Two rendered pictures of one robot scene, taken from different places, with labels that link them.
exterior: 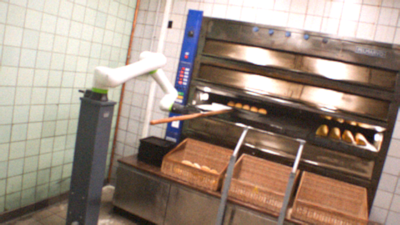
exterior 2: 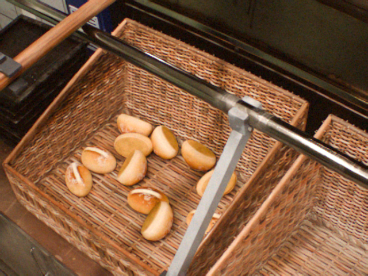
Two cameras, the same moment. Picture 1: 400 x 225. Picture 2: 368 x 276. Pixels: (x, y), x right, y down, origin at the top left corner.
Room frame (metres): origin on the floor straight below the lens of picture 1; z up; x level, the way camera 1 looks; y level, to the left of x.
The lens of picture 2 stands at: (1.94, -0.67, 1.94)
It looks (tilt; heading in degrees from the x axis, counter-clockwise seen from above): 46 degrees down; 26
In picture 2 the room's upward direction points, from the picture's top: 10 degrees counter-clockwise
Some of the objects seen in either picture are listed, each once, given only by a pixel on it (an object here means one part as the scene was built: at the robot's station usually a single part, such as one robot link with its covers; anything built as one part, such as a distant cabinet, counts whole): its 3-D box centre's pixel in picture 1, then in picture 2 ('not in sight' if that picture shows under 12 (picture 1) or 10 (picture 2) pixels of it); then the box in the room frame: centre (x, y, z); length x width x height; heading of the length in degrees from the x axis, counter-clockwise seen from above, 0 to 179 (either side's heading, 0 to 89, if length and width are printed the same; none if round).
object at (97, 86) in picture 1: (102, 79); not in sight; (2.37, 0.76, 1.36); 0.16 x 0.13 x 0.19; 45
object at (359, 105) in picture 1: (286, 89); not in sight; (2.95, -0.74, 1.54); 1.79 x 0.11 x 0.19; 67
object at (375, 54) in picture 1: (297, 40); not in sight; (2.97, -0.75, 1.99); 1.80 x 0.08 x 0.21; 67
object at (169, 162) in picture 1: (200, 162); (150, 157); (2.93, -0.10, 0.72); 0.56 x 0.49 x 0.28; 68
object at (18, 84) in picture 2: not in sight; (10, 80); (2.66, -0.01, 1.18); 0.07 x 0.03 x 0.01; 68
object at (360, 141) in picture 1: (341, 134); not in sight; (3.13, -1.45, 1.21); 0.61 x 0.48 x 0.06; 157
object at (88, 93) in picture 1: (93, 94); not in sight; (2.39, 0.82, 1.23); 0.26 x 0.15 x 0.06; 71
